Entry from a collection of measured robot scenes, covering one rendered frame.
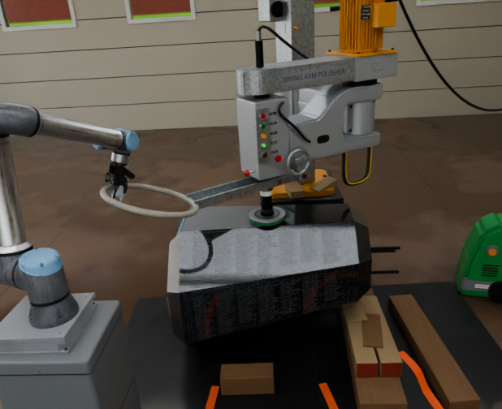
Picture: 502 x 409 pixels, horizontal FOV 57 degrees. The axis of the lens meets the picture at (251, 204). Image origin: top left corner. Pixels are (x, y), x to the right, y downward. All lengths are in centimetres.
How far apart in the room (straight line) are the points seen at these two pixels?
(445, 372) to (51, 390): 200
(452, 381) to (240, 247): 134
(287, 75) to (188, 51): 632
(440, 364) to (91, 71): 776
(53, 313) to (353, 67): 191
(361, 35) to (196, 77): 620
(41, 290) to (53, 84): 776
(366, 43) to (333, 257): 119
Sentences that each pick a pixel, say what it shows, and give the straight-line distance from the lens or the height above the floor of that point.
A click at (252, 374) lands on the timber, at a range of 275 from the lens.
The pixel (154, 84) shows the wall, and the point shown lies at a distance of 888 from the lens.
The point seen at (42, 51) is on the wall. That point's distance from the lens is 950.
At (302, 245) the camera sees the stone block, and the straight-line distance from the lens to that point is 262.
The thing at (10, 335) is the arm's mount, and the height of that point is 92.
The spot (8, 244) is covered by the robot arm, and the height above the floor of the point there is 122.
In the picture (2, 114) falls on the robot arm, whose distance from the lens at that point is 189.
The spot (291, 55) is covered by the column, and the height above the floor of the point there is 171.
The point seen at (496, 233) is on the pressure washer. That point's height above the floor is 53.
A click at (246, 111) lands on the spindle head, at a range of 244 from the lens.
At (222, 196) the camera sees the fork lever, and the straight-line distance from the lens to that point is 244.
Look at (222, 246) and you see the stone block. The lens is 262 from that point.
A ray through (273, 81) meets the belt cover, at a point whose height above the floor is 168.
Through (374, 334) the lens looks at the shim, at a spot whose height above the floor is 24.
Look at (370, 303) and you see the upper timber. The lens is 313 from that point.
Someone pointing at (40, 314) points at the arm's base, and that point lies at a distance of 201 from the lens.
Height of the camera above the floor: 202
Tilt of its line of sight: 23 degrees down
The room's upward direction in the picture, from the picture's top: 4 degrees counter-clockwise
